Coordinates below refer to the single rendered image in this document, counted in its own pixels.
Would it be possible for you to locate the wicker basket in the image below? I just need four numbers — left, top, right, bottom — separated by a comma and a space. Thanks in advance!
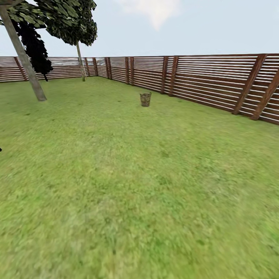
140, 93, 151, 107

